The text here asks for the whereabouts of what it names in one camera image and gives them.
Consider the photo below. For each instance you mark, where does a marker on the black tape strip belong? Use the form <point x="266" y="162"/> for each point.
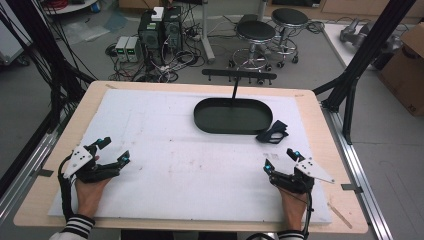
<point x="45" y="172"/>
<point x="351" y="188"/>

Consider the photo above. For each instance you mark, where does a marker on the person's left hand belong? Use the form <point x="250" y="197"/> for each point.
<point x="87" y="196"/>

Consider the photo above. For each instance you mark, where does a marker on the black round chrome stool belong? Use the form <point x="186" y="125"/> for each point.
<point x="289" y="16"/>
<point x="255" y="31"/>

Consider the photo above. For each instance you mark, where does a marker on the black metal frame stand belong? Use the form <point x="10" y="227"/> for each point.
<point x="50" y="56"/>
<point x="363" y="53"/>

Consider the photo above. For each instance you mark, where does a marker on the grey desk leg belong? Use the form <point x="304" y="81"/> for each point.
<point x="206" y="33"/>

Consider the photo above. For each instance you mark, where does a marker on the brown cardboard box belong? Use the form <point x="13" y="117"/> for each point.
<point x="405" y="73"/>

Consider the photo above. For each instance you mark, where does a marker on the black oval tray hook rack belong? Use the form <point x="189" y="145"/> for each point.
<point x="233" y="116"/>

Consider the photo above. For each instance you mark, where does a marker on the white foam mat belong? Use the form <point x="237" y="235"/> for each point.
<point x="186" y="173"/>

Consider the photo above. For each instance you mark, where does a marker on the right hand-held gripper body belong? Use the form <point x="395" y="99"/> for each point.
<point x="300" y="181"/>

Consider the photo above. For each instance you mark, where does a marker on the grey bench power supply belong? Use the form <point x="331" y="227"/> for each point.
<point x="121" y="48"/>
<point x="134" y="49"/>

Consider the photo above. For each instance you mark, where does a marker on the aluminium rail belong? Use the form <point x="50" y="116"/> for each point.
<point x="360" y="170"/>
<point x="23" y="176"/>

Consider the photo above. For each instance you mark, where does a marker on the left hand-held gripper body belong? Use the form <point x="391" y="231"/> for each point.
<point x="80" y="159"/>

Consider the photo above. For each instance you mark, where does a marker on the small white box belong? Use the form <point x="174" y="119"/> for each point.
<point x="157" y="14"/>

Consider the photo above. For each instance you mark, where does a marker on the person's right hand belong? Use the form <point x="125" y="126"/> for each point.
<point x="293" y="208"/>

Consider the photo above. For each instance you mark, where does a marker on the white equipment case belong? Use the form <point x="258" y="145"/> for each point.
<point x="11" y="36"/>

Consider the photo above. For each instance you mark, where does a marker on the light wooden table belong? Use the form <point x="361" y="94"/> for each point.
<point x="336" y="133"/>

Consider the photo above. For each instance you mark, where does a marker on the black computer tower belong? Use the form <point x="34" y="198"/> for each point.
<point x="150" y="36"/>
<point x="172" y="30"/>

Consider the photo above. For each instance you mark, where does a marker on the small dark folded cloth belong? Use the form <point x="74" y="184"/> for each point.
<point x="271" y="133"/>

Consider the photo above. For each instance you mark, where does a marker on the grey machine part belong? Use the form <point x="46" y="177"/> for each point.
<point x="355" y="30"/>

